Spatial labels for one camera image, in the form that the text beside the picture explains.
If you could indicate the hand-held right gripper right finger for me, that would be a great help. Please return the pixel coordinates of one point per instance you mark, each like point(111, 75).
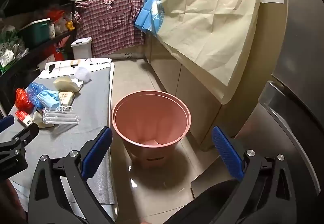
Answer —
point(226, 155)

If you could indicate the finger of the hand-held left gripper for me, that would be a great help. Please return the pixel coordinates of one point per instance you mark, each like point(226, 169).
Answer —
point(29, 133)
point(6, 123)

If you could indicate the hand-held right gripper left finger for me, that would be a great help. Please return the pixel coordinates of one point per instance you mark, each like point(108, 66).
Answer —
point(97, 153)

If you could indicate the red white cigarette packet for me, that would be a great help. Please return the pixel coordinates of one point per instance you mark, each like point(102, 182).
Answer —
point(24, 117)

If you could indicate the clear plastic package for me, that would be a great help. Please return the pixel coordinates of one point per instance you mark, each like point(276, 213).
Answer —
point(60, 118)

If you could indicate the blue face mask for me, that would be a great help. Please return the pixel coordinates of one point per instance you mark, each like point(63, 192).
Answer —
point(49, 100)

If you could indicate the blue plastic bag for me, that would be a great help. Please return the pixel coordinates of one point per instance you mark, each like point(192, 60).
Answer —
point(34, 90)

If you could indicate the small beige box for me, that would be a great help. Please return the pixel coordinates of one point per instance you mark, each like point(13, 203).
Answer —
point(66, 98)

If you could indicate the torn beige carton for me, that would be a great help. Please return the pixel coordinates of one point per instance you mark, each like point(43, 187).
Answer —
point(65, 82)

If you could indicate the pink plastic bin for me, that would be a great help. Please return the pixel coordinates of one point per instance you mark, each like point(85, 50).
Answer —
point(151, 122)

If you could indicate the grey printed ironing board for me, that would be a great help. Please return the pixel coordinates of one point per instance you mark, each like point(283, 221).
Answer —
point(63, 143)

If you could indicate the green white plastic packets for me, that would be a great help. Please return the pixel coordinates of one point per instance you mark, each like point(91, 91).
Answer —
point(10, 49)

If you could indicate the red printed bag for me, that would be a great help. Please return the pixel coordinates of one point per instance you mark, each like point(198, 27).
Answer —
point(54, 53)

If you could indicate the green storage box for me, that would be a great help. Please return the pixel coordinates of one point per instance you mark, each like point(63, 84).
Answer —
point(35, 33)

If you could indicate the white lidded bin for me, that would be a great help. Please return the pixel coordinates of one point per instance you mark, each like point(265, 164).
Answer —
point(82, 49)

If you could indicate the beige kitchen cabinet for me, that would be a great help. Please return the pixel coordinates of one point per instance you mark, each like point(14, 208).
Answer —
point(172, 69)

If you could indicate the white label jar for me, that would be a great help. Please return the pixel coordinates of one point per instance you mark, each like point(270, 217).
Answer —
point(52, 31)

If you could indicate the yellow toy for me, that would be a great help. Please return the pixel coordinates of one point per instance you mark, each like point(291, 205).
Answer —
point(70, 26)

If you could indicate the orange red plastic bag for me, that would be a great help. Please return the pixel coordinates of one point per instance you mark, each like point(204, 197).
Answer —
point(54, 14)

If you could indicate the stainless steel fridge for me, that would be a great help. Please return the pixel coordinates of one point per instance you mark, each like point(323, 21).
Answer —
point(298, 49)

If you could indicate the pink plaid shirt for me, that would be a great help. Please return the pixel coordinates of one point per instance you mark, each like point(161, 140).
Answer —
point(108, 24)

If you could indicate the cream cover sheet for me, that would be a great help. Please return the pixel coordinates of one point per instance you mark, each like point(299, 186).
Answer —
point(215, 24)

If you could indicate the blue plastic cloth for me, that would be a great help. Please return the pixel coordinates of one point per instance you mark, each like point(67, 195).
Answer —
point(149, 14)

